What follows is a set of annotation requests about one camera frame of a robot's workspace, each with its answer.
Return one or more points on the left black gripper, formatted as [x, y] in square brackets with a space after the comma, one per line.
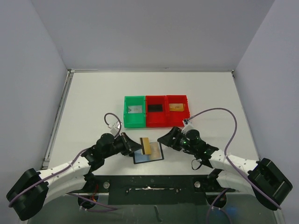
[126, 143]

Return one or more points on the silver card in bin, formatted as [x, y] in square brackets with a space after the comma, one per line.
[134, 109]

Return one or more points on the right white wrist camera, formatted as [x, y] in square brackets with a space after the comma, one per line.
[187, 125]

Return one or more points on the gold card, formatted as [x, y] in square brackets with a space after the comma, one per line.
[146, 147]
[176, 107]
[155, 151]

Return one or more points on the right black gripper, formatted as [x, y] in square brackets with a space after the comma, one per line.
[177, 136]

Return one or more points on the green plastic bin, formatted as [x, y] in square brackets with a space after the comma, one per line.
[134, 115]

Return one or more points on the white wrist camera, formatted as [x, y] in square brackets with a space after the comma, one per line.
[187, 125]
[115, 128]

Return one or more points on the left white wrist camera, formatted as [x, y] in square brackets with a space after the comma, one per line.
[115, 128]

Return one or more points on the black leather card holder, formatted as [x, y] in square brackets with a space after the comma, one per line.
[139, 158]

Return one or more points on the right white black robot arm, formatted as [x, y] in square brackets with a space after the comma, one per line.
[262, 178]

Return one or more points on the black card in bin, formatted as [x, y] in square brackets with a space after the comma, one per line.
[155, 108]

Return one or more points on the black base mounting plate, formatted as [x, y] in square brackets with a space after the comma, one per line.
[153, 189]

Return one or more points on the red plastic bin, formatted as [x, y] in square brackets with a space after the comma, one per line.
[156, 119]
[176, 118]

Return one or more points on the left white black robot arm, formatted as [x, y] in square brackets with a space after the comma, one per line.
[36, 188]

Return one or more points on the gold card in bin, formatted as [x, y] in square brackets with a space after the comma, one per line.
[176, 107]

